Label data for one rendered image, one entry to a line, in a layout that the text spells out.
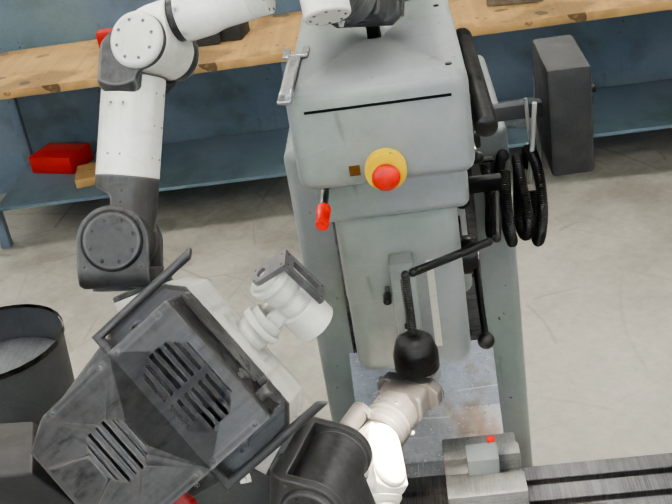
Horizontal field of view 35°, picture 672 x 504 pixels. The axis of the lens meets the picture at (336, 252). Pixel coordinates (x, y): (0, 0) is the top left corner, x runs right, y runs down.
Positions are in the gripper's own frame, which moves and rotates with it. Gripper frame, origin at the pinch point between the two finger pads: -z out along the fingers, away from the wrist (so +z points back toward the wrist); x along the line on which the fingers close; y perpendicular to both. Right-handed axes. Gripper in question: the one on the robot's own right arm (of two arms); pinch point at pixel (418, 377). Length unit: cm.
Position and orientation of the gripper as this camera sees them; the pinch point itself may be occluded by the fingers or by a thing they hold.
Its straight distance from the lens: 197.6
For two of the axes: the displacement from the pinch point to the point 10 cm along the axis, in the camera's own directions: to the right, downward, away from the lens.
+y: 1.4, 8.8, 4.5
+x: -8.9, -0.9, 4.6
